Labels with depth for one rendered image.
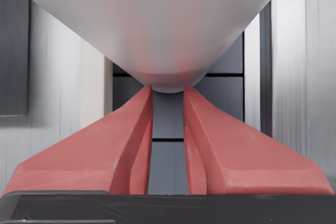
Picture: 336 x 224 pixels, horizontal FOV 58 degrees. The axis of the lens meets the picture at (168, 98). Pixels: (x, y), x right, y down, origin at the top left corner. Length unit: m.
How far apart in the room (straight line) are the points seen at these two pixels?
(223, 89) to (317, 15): 0.11
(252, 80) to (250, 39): 0.02
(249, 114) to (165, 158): 0.06
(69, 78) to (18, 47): 0.04
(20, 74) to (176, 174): 0.13
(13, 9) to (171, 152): 0.15
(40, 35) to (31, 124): 0.07
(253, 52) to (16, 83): 0.16
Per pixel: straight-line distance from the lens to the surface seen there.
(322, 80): 0.25
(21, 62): 0.25
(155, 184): 0.18
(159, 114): 0.18
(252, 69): 0.19
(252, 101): 0.19
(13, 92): 0.23
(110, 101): 0.16
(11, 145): 0.26
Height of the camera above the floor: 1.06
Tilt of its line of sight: 87 degrees down
